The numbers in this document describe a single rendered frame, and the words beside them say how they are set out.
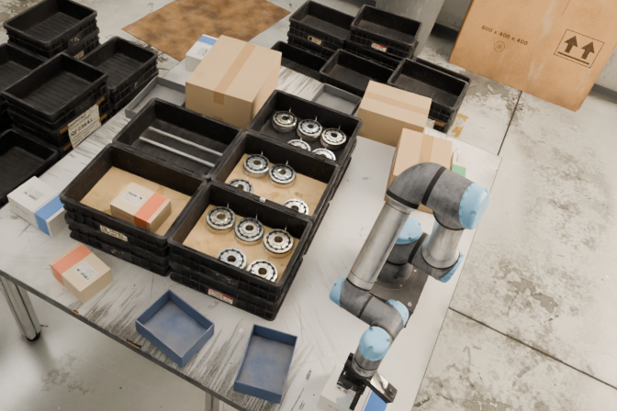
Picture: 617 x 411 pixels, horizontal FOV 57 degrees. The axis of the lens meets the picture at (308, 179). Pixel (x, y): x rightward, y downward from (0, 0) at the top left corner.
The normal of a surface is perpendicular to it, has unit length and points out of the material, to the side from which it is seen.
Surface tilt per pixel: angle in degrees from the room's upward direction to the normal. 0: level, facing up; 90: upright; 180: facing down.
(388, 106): 0
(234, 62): 0
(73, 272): 0
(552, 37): 77
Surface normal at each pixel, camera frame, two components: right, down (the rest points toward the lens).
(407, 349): 0.14, -0.68
